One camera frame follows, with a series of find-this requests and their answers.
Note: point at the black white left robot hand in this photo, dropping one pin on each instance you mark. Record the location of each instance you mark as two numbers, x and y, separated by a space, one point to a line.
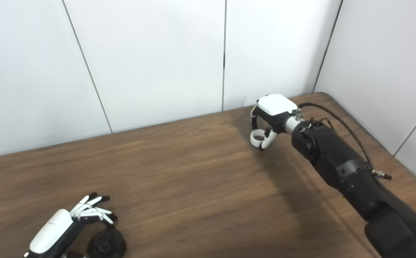
48 231

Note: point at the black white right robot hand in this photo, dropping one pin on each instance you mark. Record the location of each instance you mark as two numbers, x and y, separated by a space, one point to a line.
276 104

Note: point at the round black part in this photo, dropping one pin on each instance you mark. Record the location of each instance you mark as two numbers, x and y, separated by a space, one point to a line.
107 245

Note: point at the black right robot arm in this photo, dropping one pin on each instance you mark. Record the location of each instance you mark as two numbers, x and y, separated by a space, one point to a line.
344 168

